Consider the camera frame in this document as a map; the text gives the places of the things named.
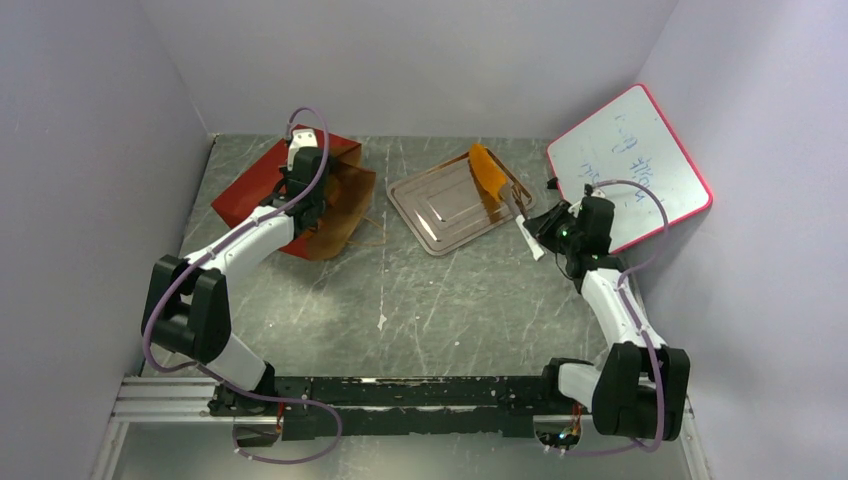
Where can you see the pink framed whiteboard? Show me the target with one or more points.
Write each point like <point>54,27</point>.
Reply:
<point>630,138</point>

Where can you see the silver metal tray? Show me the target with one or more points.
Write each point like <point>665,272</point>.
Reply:
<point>446,208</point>

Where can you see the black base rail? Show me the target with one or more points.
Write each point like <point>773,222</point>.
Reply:
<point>307,408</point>

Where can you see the long orange fake bread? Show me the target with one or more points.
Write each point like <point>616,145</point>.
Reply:
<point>487,173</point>

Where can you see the metal tongs white handle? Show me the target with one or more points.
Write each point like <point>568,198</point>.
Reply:
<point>510,196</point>

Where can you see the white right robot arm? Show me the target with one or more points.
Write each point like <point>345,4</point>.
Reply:
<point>640,390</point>

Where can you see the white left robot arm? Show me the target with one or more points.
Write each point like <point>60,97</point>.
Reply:
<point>187,309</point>

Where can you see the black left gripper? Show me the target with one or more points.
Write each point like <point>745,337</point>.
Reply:
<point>287,176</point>

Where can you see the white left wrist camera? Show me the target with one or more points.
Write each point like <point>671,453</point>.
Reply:
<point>300,139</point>

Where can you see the red paper bag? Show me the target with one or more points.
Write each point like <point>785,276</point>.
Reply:
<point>349,192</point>

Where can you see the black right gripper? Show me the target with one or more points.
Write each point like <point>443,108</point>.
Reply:
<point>543,224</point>

